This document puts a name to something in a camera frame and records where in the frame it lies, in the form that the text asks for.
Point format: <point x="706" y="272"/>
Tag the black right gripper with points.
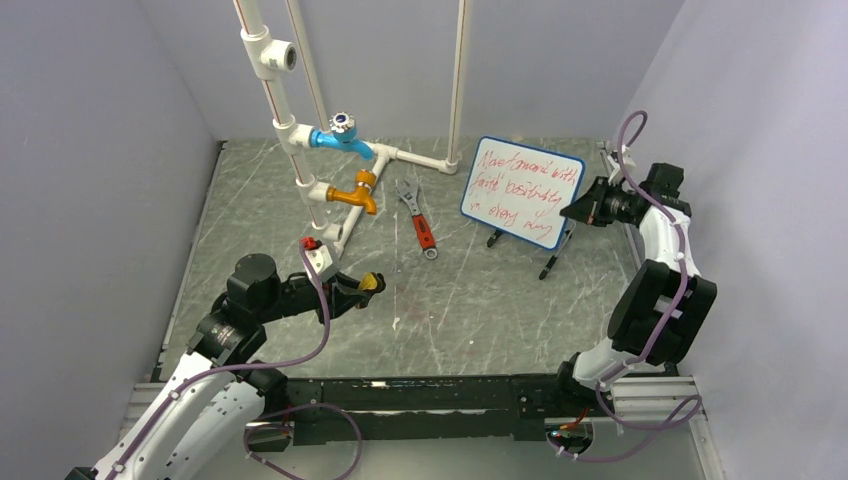
<point x="589" y="208"/>

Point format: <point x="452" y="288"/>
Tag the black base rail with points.
<point x="522" y="407"/>

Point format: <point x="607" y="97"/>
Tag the yellow black whiteboard eraser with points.
<point x="372" y="283"/>

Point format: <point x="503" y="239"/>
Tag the white PVC pipe frame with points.
<point x="334" y="213"/>

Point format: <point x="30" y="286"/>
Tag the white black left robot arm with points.
<point x="218" y="385"/>

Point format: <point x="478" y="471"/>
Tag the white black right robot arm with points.
<point x="661" y="311"/>

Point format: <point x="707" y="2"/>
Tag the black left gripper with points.
<point x="338" y="297"/>

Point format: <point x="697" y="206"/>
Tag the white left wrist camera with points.
<point x="319" y="260"/>

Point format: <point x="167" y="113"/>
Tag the blue faucet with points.
<point x="342" y="135"/>

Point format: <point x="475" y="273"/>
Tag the red handled adjustable wrench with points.
<point x="407" y="192"/>

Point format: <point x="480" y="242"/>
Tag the blue framed whiteboard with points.
<point x="521" y="189"/>

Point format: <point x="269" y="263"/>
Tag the orange faucet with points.
<point x="360" y="195"/>

